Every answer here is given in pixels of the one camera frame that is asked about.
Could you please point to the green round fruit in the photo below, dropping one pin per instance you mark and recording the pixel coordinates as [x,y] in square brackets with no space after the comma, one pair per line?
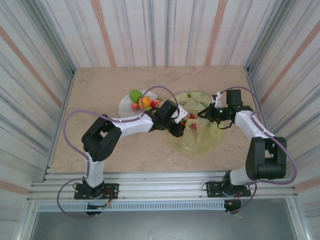
[135,96]

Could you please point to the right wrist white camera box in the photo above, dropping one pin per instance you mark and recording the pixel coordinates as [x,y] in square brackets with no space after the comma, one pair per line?
[217,98]

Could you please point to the yellow-green avocado print plastic bag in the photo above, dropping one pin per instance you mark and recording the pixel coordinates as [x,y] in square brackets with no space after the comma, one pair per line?
[200,142]

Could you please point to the red strawberry green leaves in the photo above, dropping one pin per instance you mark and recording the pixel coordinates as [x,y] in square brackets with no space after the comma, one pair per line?
[191,116]

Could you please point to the large pink peach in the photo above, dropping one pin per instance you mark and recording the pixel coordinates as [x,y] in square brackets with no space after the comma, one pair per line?
[194,126]

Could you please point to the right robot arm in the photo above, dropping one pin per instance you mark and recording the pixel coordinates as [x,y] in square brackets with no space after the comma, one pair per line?
[265,160]

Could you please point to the white plate blue grid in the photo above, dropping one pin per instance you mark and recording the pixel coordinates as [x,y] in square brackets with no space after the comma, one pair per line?
[125,107]

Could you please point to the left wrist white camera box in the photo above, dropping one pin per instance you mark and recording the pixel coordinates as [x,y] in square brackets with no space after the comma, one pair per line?
[182,114]

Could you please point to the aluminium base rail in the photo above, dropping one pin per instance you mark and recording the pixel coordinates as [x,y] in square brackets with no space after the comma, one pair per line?
[160,185]

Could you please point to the orange fruit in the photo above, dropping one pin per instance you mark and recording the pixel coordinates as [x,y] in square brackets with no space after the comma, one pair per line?
[145,102]

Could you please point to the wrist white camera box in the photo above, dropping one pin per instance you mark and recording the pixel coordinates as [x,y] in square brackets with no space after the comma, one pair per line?
[217,98]
[182,114]

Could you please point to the small pink peach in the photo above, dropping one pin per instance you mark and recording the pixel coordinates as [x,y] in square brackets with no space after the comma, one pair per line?
[135,106]

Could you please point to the red yellow strawberry with stem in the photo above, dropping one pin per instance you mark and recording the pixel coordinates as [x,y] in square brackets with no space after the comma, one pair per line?
[155,103]

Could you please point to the green pear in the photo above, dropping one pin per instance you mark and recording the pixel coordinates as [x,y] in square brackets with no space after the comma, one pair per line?
[149,108]

